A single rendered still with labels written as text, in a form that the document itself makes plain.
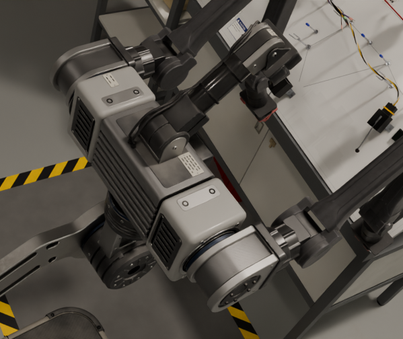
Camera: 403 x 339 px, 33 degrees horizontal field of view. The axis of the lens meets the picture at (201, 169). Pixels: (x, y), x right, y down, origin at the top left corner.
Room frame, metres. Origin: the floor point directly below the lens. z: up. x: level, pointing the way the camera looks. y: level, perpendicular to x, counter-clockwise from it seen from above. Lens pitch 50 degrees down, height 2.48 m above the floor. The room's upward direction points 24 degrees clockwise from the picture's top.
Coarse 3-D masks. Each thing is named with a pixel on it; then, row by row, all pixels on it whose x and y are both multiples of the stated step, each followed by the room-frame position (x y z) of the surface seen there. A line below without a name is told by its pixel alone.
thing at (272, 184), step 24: (264, 144) 1.74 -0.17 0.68; (264, 168) 1.70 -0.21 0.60; (288, 168) 1.65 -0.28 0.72; (264, 192) 1.67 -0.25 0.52; (288, 192) 1.61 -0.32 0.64; (312, 192) 1.56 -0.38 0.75; (264, 216) 1.63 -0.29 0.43; (312, 216) 1.52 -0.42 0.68; (312, 264) 1.45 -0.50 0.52; (336, 264) 1.40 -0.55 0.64; (312, 288) 1.41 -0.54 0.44
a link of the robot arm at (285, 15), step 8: (272, 0) 1.37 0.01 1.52; (280, 0) 1.36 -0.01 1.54; (288, 0) 1.36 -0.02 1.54; (296, 0) 1.38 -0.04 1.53; (272, 8) 1.36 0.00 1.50; (280, 8) 1.35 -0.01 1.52; (288, 8) 1.37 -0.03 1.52; (264, 16) 1.38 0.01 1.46; (272, 16) 1.36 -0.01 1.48; (280, 16) 1.36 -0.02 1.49; (288, 16) 1.38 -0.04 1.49; (280, 24) 1.37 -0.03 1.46; (248, 80) 1.37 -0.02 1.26; (256, 80) 1.36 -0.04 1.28
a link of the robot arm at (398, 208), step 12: (396, 180) 1.09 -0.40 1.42; (384, 192) 1.09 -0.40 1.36; (396, 192) 1.08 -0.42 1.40; (372, 204) 1.10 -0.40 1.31; (384, 204) 1.08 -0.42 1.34; (396, 204) 1.08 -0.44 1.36; (372, 216) 1.09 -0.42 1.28; (384, 216) 1.07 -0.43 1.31; (396, 216) 1.10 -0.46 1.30; (372, 228) 1.08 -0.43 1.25
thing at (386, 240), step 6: (354, 222) 1.19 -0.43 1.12; (360, 222) 1.19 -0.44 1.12; (354, 228) 1.18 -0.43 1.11; (360, 228) 1.18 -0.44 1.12; (360, 234) 1.17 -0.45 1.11; (384, 234) 1.18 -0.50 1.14; (366, 240) 1.15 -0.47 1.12; (372, 240) 1.14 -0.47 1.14; (378, 240) 1.15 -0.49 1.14; (384, 240) 1.16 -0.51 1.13; (390, 240) 1.17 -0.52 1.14; (372, 246) 1.14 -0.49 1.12; (378, 246) 1.15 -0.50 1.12; (384, 246) 1.15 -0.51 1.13; (372, 252) 1.13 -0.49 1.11; (378, 252) 1.13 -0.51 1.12
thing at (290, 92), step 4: (284, 80) 1.72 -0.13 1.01; (288, 80) 1.74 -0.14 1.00; (280, 84) 1.71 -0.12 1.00; (284, 84) 1.71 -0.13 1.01; (288, 84) 1.71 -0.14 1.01; (272, 88) 1.70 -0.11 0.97; (276, 88) 1.70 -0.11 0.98; (280, 88) 1.70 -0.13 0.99; (284, 88) 1.70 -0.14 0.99; (288, 88) 1.72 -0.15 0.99; (272, 92) 1.69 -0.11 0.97; (276, 92) 1.69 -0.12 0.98; (280, 92) 1.70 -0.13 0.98; (284, 92) 1.71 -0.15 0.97; (288, 92) 1.75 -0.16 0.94; (292, 92) 1.76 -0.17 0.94; (276, 96) 1.69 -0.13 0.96; (280, 96) 1.70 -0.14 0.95; (292, 96) 1.75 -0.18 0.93
